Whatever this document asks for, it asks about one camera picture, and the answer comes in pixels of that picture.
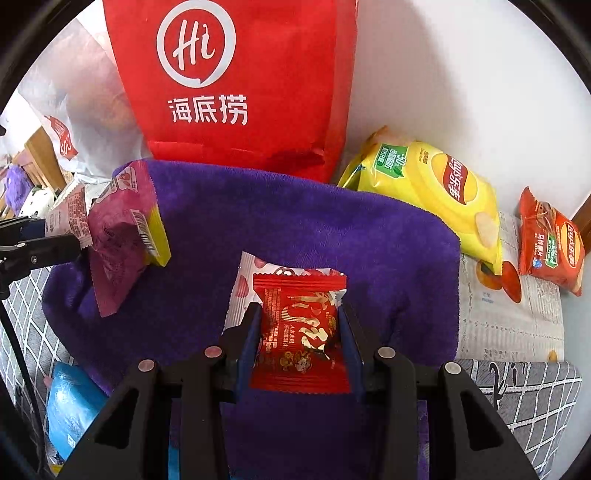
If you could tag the magenta yellow snack packet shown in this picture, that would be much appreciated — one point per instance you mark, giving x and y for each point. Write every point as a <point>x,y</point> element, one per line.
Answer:
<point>127,235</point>

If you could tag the small red candy packet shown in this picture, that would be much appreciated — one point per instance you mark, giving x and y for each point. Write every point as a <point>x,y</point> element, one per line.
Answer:
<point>299,349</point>

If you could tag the red Haidilao paper bag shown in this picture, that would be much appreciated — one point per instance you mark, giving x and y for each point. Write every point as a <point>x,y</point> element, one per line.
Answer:
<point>253,84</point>

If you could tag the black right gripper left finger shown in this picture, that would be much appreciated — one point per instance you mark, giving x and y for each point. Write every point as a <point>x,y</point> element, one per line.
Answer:
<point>129,438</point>

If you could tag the grey checked tablecloth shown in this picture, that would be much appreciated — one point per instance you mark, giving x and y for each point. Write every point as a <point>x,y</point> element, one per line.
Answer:
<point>535,399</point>

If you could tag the white Miniso plastic bag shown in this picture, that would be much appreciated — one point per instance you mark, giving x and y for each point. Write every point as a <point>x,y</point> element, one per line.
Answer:
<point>73,92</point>

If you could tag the blue tissue pack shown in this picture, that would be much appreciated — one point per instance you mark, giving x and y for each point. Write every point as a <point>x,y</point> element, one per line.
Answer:
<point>74,402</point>

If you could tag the brown wooden trim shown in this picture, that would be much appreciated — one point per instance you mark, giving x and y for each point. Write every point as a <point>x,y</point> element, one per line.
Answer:
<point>582,219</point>

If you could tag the red white strawberry packet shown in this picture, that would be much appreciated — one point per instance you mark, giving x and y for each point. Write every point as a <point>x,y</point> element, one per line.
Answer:
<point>242,293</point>

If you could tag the fruit print newspaper sheet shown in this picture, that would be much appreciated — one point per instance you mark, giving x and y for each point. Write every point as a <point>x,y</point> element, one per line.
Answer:
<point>508,317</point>

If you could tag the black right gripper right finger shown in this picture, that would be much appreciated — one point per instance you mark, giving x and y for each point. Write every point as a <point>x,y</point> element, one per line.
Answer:
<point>468,438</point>

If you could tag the yellow chips bag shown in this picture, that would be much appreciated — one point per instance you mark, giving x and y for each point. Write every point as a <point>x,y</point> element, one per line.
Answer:
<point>417,173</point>

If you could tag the purple towel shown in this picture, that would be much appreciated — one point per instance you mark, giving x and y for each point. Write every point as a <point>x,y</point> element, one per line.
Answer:
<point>402,265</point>

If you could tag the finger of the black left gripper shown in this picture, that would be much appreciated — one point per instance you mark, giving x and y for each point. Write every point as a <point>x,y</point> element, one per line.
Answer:
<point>25,247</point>

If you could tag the pale pink snack packet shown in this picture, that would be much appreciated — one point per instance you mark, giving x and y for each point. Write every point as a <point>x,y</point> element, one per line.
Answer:
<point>69,216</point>

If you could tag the brown cardboard box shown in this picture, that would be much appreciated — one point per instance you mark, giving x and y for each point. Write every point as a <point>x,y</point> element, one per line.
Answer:
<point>32,180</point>

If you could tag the red chips bag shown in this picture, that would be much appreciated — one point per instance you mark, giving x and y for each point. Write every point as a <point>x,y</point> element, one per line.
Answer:
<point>551,247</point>

